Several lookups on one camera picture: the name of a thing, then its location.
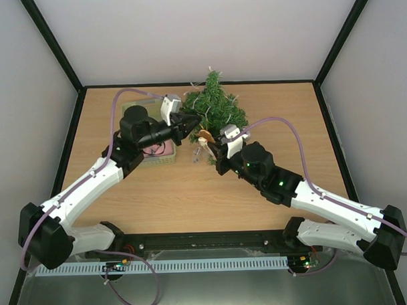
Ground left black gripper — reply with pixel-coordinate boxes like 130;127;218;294
137;112;202;150

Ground white slotted cable duct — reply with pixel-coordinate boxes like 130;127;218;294
35;256;289;277

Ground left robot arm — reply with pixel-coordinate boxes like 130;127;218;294
18;105;202;269

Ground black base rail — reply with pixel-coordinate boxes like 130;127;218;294
108;229;313;259

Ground brown gingerbread ornament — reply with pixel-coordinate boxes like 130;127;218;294
197;129;215;157

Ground small green christmas tree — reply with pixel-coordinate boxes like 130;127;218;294
178;69;250;167

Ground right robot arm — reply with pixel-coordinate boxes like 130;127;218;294
209;142;406;270

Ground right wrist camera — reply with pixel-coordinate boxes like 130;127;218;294
220;124;251;159

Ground green plastic basket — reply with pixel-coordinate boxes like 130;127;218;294
120;96;178;169

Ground purple loop cable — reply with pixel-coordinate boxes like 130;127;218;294
102;252;161;305

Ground pink ornaments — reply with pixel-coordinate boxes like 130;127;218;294
143;140;174;158

